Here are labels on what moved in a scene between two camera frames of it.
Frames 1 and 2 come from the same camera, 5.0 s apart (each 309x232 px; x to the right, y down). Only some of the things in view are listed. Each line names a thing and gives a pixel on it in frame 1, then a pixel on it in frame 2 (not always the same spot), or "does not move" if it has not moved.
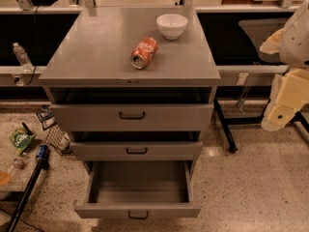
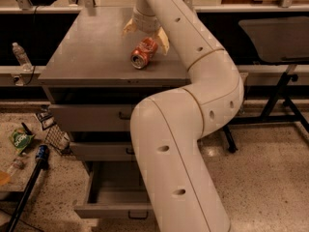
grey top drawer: [130, 117] does not move
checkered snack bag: [55, 136] does not move
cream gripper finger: [272, 43] → [130, 26]
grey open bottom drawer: [138, 189] does not move
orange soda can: [144, 52] does not move
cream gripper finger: [288, 94] → [163, 40]
